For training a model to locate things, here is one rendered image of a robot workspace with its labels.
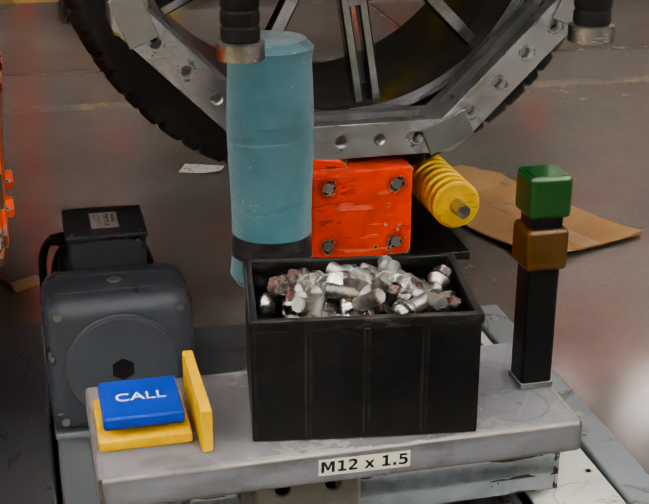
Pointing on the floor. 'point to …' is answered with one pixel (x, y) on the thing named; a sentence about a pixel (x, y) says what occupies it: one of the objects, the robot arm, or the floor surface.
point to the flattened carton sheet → (503, 221)
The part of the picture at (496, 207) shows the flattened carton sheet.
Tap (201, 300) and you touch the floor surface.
